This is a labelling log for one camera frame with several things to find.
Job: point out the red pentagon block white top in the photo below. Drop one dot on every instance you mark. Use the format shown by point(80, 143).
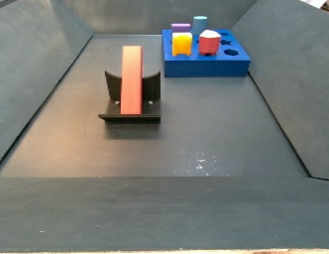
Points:
point(208, 42)

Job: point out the blue shape sorter board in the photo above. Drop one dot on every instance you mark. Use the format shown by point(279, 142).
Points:
point(230, 61)

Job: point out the long red rectangular block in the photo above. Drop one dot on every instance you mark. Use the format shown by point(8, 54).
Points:
point(131, 80)

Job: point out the light blue cylinder block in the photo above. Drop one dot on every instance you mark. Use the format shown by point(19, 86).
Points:
point(199, 25)

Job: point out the purple rectangular block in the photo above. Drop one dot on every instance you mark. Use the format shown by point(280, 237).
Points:
point(180, 27)

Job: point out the black curved fixture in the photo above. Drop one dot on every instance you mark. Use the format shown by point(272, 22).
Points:
point(150, 111)

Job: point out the yellow orange notched block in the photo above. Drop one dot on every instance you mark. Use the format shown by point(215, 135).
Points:
point(182, 43)

